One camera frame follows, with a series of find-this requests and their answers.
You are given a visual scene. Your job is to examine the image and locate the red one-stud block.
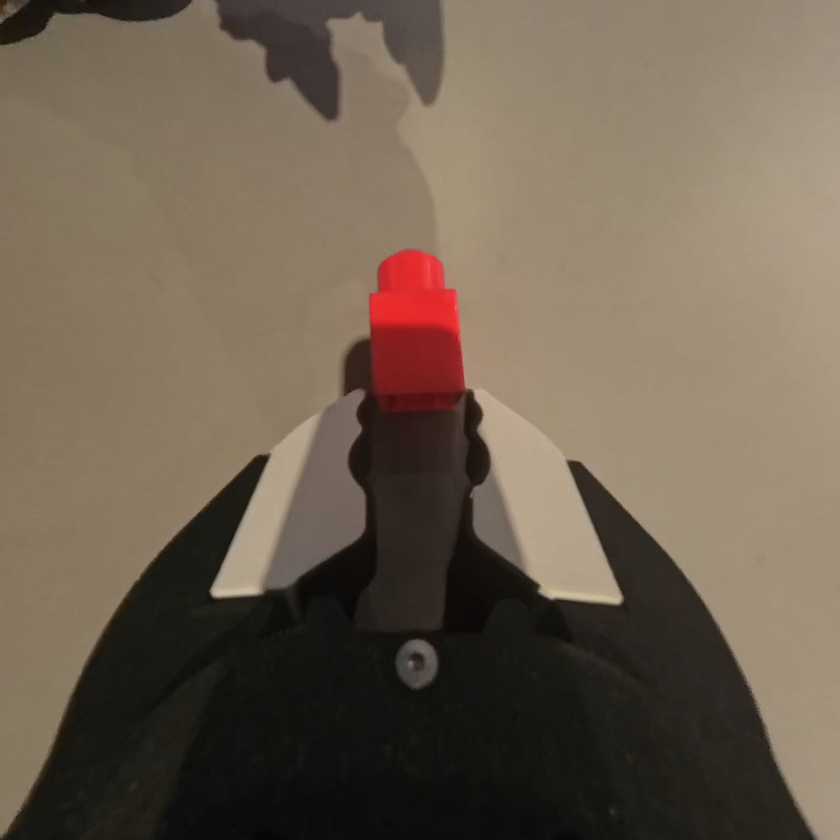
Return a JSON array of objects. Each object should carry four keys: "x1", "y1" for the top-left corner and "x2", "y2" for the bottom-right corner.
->
[{"x1": 369, "y1": 248, "x2": 467, "y2": 414}]

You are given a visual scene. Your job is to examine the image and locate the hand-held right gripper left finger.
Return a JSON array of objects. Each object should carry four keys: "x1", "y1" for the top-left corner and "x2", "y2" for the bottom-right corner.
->
[{"x1": 210, "y1": 388, "x2": 382, "y2": 601}]

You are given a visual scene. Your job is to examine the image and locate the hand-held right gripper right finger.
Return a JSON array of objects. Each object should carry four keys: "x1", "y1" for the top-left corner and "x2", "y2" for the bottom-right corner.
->
[{"x1": 459, "y1": 388, "x2": 624, "y2": 608}]

